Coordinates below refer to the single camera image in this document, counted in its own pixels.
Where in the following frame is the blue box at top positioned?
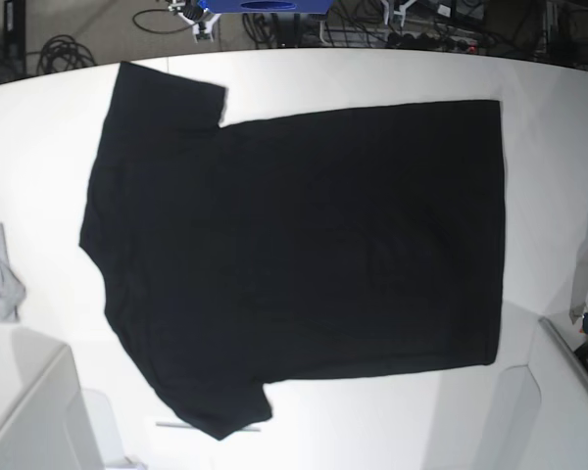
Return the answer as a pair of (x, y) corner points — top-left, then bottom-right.
(196, 0), (333, 14)

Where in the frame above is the black power strip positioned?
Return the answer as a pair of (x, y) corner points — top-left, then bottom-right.
(386, 32), (478, 54)

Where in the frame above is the white cabinet at left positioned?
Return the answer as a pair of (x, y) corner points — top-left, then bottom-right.
(0, 324), (105, 469)

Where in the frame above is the coiled black cable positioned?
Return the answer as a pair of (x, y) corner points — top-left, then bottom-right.
(37, 34), (97, 74)

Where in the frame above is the black T-shirt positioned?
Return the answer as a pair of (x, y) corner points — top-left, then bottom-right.
(79, 63), (506, 440)

